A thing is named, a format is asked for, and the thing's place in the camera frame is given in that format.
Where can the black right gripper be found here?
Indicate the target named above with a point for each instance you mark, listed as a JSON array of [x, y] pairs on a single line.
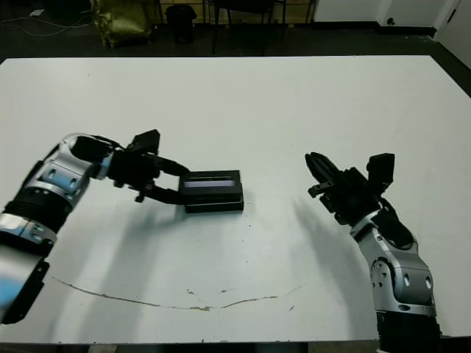
[[353, 198]]

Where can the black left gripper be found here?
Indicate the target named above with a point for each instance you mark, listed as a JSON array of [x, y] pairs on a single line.
[[134, 169]]

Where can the black box lid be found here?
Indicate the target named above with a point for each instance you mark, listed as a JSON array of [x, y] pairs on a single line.
[[209, 184]]

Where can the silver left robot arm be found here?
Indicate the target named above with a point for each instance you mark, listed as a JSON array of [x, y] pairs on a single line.
[[44, 198]]

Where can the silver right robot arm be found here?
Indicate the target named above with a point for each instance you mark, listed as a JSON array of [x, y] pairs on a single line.
[[401, 279]]

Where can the black box with white insert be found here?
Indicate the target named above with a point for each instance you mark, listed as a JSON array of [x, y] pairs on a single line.
[[213, 207]]

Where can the black waste bin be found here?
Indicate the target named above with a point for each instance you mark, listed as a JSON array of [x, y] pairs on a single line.
[[180, 24]]

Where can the black door stopper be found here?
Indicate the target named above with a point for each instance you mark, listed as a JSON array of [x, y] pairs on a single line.
[[391, 21]]

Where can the yellow-green plastic bag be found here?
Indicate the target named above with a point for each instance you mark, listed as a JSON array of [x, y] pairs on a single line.
[[121, 24]]

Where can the black mesh office chair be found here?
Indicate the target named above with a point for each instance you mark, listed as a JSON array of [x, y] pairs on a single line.
[[250, 7]]

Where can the white door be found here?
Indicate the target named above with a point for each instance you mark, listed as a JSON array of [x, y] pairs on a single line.
[[460, 22]]

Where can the white paper sheet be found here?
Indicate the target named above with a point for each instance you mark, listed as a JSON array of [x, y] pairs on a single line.
[[36, 13]]

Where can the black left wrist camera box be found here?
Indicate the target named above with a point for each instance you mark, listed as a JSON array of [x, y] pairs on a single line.
[[145, 141]]

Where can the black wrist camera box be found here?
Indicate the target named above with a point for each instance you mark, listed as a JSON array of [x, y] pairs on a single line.
[[145, 141], [380, 169]]

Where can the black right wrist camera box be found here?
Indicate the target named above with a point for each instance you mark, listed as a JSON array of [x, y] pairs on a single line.
[[380, 169]]

